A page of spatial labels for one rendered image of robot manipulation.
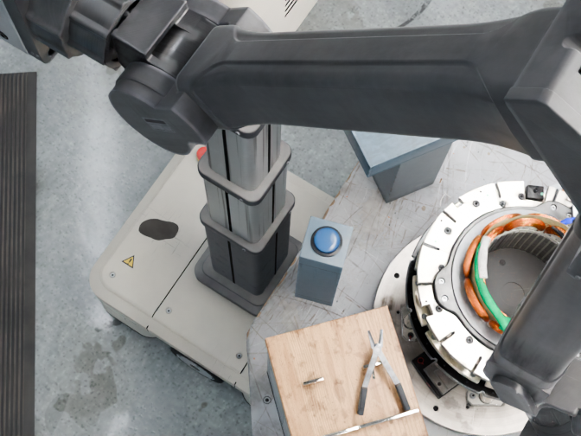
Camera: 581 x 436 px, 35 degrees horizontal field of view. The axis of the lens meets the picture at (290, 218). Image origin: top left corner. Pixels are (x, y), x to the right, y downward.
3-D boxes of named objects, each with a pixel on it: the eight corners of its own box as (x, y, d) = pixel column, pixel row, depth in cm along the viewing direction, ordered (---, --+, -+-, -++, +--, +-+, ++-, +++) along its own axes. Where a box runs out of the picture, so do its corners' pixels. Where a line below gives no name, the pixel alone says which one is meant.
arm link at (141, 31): (136, -29, 70) (93, 23, 68) (248, 36, 68) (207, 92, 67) (150, 35, 78) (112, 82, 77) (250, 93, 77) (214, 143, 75)
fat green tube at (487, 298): (513, 342, 129) (517, 339, 127) (486, 345, 128) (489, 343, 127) (494, 242, 133) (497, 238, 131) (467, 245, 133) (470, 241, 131)
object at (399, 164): (445, 128, 179) (476, 55, 152) (471, 176, 176) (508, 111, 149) (329, 176, 175) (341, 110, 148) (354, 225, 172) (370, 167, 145)
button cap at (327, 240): (341, 233, 144) (342, 230, 144) (335, 256, 143) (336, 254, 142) (317, 226, 145) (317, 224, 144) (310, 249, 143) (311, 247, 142)
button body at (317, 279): (341, 270, 169) (354, 227, 145) (331, 306, 167) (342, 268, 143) (304, 260, 169) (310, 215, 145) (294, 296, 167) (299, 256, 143)
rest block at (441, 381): (442, 355, 161) (443, 353, 159) (461, 381, 159) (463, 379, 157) (423, 369, 160) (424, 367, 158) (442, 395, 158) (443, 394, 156)
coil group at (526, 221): (542, 234, 138) (551, 225, 134) (502, 238, 138) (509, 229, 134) (539, 222, 139) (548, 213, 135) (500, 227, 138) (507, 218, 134)
